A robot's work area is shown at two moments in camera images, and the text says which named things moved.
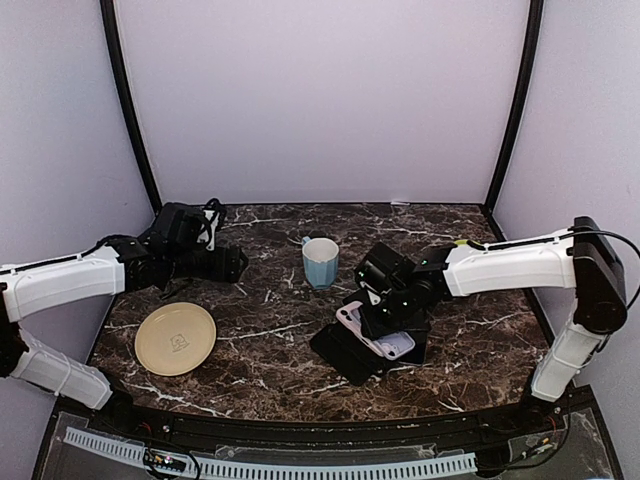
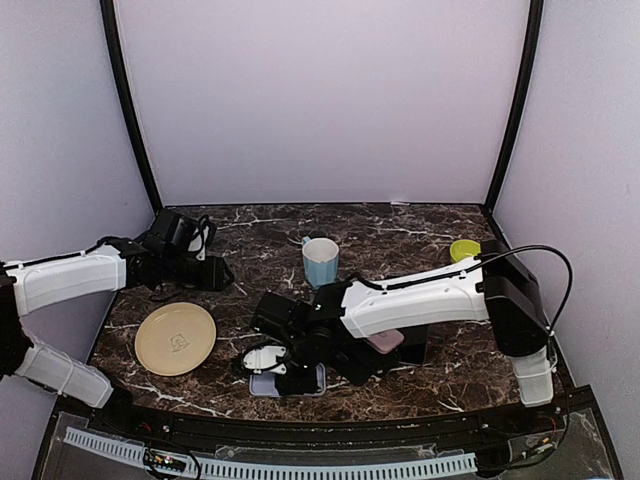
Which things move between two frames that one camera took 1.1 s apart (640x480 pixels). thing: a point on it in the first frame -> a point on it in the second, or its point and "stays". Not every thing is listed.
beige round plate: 174,337 stays
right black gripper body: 398,314 -> 306,382
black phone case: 350,354 stays
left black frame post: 110,31 stays
